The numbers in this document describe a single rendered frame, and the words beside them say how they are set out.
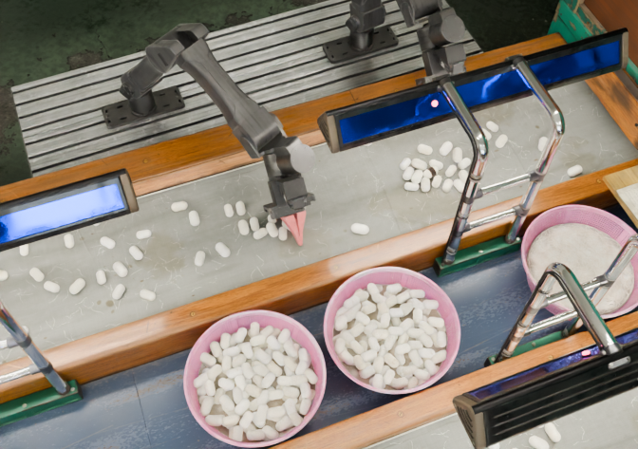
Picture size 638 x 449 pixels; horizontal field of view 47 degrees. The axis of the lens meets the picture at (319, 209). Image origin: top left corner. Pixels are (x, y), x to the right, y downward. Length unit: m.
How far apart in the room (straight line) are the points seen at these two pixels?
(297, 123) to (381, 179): 0.24
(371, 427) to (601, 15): 1.11
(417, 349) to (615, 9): 0.91
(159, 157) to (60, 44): 1.52
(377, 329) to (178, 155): 0.60
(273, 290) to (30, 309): 0.49
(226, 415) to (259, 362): 0.12
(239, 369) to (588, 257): 0.77
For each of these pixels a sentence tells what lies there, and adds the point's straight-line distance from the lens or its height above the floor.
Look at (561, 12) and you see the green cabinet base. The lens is 2.03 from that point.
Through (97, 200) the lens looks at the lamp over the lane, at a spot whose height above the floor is 1.08.
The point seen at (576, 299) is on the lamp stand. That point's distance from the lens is 1.16.
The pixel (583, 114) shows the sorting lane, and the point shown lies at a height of 0.74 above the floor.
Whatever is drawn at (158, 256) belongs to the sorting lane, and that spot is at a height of 0.74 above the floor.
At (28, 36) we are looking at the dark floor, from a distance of 3.23.
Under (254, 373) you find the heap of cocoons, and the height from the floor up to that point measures 0.73.
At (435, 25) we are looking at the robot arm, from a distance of 1.65.
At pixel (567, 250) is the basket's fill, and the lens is 1.67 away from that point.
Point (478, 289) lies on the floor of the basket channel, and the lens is 1.64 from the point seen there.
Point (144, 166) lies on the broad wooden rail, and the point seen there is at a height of 0.76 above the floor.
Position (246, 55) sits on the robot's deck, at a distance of 2.02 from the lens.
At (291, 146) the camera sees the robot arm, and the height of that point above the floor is 0.96.
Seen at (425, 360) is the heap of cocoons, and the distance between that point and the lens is 1.49.
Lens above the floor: 2.10
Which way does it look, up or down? 57 degrees down
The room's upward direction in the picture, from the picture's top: 1 degrees clockwise
